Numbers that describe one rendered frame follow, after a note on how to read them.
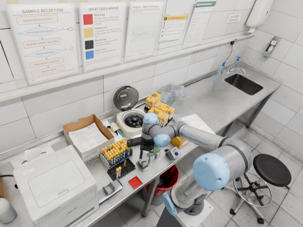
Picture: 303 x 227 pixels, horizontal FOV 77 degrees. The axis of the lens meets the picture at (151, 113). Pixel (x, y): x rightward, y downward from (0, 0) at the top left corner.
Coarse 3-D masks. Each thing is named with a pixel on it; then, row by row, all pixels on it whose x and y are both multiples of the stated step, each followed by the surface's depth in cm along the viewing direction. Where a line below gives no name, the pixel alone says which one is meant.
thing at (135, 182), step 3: (135, 177) 126; (129, 180) 123; (132, 180) 124; (135, 180) 124; (138, 180) 125; (129, 183) 122; (132, 183) 122; (135, 183) 123; (138, 183) 123; (141, 183) 123; (132, 186) 120; (135, 186) 121; (138, 186) 121
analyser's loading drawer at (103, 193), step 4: (116, 180) 118; (108, 184) 114; (112, 184) 116; (116, 184) 116; (120, 184) 116; (104, 188) 110; (108, 188) 114; (112, 188) 114; (116, 188) 114; (120, 188) 115; (100, 192) 111; (104, 192) 111; (108, 192) 112; (112, 192) 111; (100, 196) 109; (104, 196) 110; (108, 196) 110; (100, 200) 108
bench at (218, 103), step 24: (216, 72) 261; (240, 72) 273; (264, 72) 275; (192, 96) 208; (216, 96) 215; (240, 96) 223; (264, 96) 232; (216, 120) 183; (168, 144) 152; (192, 144) 156; (0, 168) 117; (96, 168) 127; (168, 168) 138; (120, 192) 117; (24, 216) 100; (96, 216) 105; (144, 216) 188
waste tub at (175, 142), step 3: (174, 138) 147; (177, 138) 144; (180, 138) 157; (171, 141) 152; (174, 141) 148; (177, 141) 146; (180, 141) 143; (183, 141) 145; (186, 141) 149; (174, 144) 150; (177, 144) 147; (180, 144) 144; (183, 144) 148; (186, 144) 154; (177, 147) 148; (180, 147) 149
